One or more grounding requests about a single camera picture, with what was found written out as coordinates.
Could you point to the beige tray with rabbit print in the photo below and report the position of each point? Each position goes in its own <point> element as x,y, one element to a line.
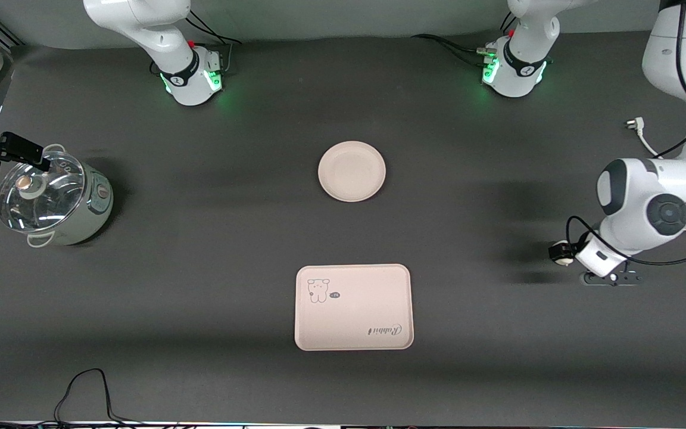
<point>355,310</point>

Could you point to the pale green electric pot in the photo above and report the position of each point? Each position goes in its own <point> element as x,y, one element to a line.
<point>90,208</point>

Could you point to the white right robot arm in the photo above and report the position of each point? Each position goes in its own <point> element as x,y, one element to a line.
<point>158,36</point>

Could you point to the glass pot lid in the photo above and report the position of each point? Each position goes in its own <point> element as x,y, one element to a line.
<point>39,199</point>

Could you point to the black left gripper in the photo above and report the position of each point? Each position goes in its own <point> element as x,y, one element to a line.
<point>559,251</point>

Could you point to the round beige plate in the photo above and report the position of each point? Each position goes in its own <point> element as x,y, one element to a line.
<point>352,171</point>

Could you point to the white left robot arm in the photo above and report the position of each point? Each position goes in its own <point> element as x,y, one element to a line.
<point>635,202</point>

